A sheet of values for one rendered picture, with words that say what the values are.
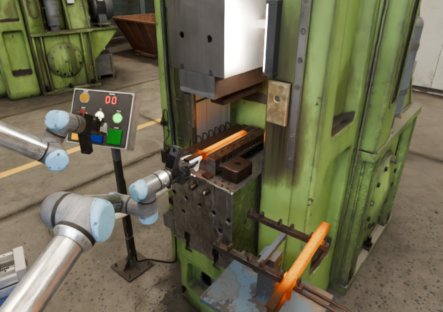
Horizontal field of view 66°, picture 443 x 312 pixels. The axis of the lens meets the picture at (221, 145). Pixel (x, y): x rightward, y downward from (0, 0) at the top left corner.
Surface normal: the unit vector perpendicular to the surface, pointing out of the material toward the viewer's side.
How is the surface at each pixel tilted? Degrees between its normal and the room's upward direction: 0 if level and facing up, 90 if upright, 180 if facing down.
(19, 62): 90
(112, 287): 0
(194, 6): 90
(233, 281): 0
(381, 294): 0
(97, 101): 60
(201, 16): 90
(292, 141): 90
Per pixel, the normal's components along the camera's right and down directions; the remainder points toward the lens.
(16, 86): 0.65, 0.34
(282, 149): -0.64, 0.34
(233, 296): 0.00, -0.90
